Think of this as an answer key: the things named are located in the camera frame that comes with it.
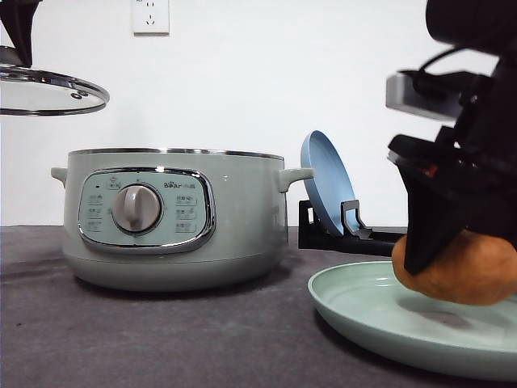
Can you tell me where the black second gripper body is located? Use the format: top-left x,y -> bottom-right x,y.
388,53 -> 517,247

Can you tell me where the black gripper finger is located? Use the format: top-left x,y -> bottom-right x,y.
389,150 -> 469,276
0,0 -> 43,67

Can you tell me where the glass steamer lid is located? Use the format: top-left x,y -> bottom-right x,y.
0,45 -> 110,116

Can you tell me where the brown potato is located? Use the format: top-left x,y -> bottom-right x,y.
392,230 -> 517,306

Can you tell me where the green plate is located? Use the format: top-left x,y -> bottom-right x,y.
307,261 -> 517,381

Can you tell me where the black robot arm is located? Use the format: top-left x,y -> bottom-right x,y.
388,0 -> 517,276

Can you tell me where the black plate rack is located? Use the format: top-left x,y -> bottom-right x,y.
299,200 -> 405,256

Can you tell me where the blue plate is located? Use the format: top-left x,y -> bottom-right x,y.
301,130 -> 356,236

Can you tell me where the green electric steamer pot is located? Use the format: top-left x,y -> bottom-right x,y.
51,148 -> 313,293

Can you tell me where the dark grey table mat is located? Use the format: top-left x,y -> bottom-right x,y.
0,226 -> 517,388

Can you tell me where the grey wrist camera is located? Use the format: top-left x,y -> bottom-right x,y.
385,71 -> 461,120

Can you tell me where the black camera cable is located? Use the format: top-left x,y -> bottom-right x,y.
398,48 -> 460,74

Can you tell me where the white wall socket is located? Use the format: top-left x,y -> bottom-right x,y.
132,0 -> 170,37

